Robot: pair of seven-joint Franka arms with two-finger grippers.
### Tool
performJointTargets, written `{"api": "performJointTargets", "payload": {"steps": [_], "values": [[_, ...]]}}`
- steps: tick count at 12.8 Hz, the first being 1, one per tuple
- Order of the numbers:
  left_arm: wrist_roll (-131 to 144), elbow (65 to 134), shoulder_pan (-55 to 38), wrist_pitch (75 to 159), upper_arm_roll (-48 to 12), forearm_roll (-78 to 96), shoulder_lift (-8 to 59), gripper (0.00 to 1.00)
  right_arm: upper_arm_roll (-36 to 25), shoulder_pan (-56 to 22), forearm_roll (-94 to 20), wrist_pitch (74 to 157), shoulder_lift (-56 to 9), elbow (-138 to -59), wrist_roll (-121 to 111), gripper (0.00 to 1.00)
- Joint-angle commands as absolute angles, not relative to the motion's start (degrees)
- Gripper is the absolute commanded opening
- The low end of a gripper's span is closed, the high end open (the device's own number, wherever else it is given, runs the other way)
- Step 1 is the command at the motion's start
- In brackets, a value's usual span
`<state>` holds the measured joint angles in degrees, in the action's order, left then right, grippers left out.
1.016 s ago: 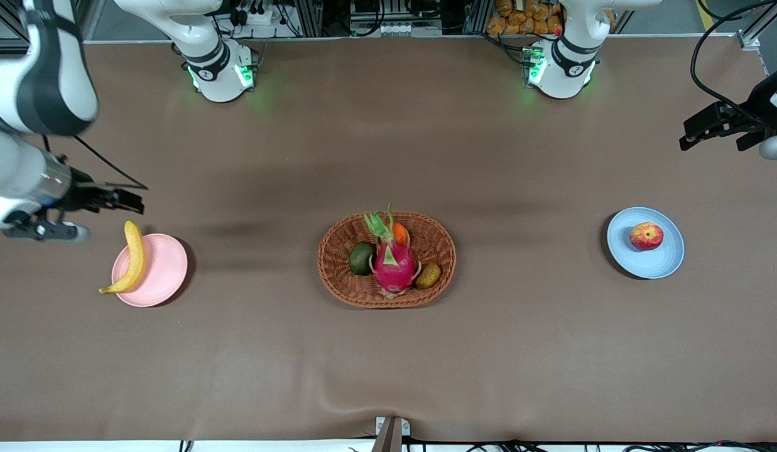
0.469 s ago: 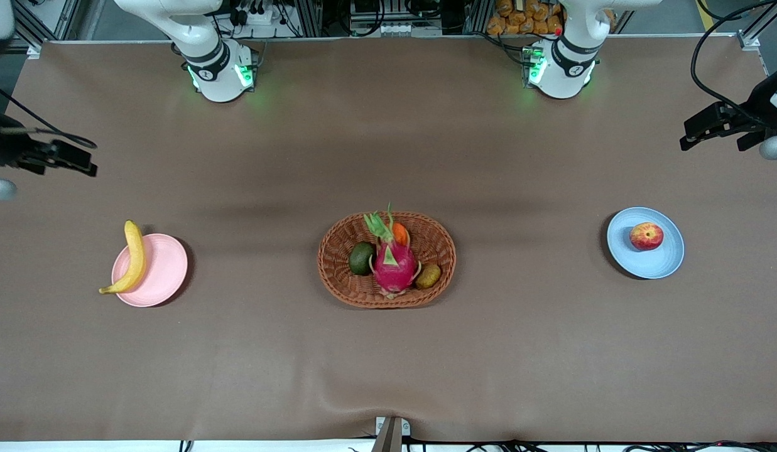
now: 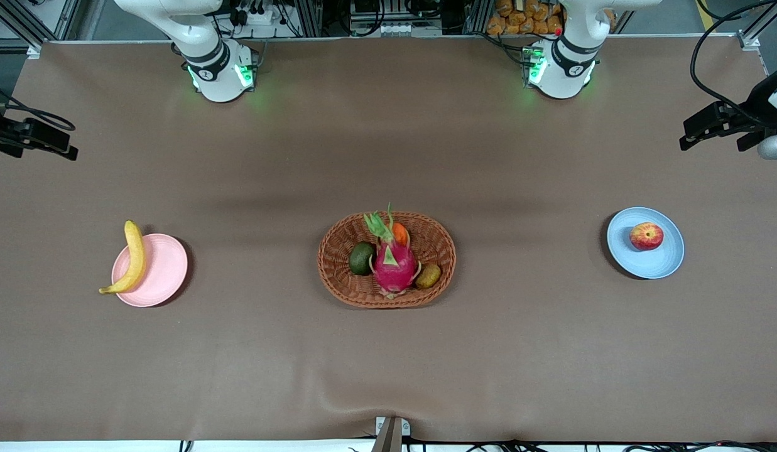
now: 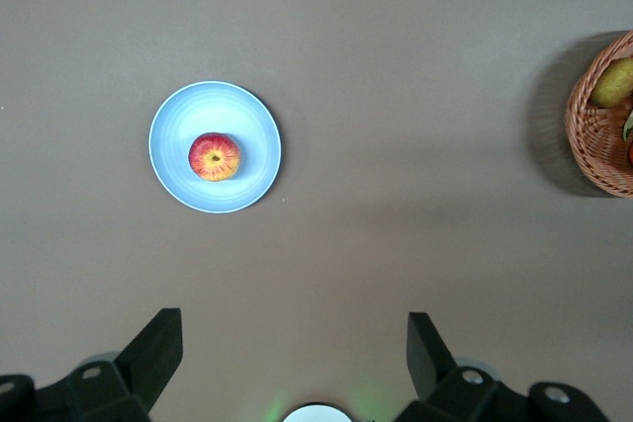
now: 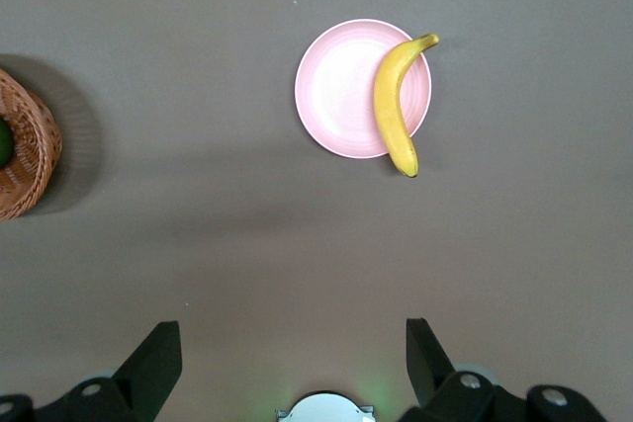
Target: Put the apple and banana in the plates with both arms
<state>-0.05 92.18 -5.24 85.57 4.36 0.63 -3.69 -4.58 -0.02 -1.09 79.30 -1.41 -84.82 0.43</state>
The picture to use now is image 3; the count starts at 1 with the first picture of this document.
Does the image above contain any white power strip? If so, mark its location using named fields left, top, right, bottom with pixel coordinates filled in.
left=234, top=3, right=276, bottom=26

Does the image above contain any yellow banana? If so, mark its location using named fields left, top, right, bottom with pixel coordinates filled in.
left=99, top=220, right=147, bottom=294

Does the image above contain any aluminium camera pole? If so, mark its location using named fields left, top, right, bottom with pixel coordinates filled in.
left=371, top=416, right=411, bottom=452

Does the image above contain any green avocado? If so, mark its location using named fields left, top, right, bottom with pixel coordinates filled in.
left=349, top=241, right=378, bottom=276

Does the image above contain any brown tablecloth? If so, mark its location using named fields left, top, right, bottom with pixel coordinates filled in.
left=0, top=35, right=777, bottom=443

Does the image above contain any aluminium frame post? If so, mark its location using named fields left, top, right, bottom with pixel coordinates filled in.
left=294, top=0, right=323, bottom=36
left=465, top=0, right=492, bottom=35

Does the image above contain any orange carrot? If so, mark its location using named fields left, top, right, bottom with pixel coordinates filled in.
left=387, top=202, right=410, bottom=247

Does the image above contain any brown kiwi fruit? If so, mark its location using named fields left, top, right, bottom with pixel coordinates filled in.
left=416, top=262, right=442, bottom=290

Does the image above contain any pink plastic plate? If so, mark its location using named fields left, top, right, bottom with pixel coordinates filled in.
left=111, top=234, right=188, bottom=308

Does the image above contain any brown wicker basket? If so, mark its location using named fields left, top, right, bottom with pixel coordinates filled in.
left=318, top=211, right=457, bottom=308

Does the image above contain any aluminium frame corner profile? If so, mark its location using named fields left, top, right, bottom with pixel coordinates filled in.
left=0, top=0, right=81, bottom=58
left=737, top=0, right=777, bottom=51

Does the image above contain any blue plastic plate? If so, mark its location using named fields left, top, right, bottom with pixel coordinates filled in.
left=607, top=207, right=685, bottom=279

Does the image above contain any pile of orange buns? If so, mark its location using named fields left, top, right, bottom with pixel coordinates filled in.
left=486, top=0, right=565, bottom=36

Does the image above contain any pink dragon fruit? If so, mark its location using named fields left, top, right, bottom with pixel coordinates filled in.
left=363, top=212, right=422, bottom=299

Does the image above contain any red apple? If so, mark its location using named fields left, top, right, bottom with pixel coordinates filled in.
left=629, top=222, right=665, bottom=251

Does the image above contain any white socket bar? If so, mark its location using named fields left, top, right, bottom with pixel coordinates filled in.
left=374, top=22, right=427, bottom=36

